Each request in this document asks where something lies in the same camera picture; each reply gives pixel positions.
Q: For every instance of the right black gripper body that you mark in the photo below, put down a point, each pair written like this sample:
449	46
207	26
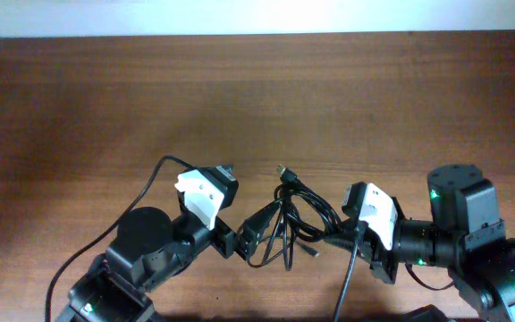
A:
380	258

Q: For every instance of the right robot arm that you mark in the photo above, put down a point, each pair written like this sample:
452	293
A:
466	236

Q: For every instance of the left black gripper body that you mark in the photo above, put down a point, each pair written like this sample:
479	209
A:
223	240

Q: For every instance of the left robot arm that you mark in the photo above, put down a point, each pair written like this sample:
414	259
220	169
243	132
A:
149	249

